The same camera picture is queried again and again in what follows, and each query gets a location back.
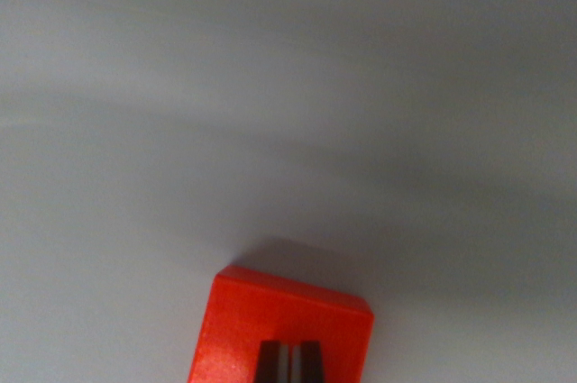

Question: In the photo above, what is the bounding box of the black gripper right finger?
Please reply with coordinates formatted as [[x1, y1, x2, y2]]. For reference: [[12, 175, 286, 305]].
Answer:
[[291, 340, 327, 383]]

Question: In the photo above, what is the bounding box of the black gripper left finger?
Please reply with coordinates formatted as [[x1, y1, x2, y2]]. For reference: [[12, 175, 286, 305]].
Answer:
[[253, 340, 292, 383]]

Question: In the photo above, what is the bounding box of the red wooden block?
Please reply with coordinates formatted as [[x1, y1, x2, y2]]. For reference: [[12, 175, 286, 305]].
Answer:
[[187, 265, 375, 383]]

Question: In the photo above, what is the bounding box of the white plastic bin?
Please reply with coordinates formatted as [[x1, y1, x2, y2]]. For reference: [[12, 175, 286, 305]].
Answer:
[[0, 0, 577, 383]]

